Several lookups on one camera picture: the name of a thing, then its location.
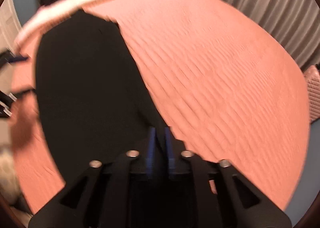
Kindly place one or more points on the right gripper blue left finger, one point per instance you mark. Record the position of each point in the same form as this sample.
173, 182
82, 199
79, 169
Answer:
100, 196

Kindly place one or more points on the black pants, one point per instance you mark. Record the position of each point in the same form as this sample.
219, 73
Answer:
93, 102

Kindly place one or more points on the pink hard suitcase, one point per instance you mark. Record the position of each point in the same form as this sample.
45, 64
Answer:
313, 86

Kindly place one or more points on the pink quilted bedspread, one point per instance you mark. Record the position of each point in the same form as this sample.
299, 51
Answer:
223, 85

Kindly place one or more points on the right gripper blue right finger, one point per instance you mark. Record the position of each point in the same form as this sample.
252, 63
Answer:
217, 194

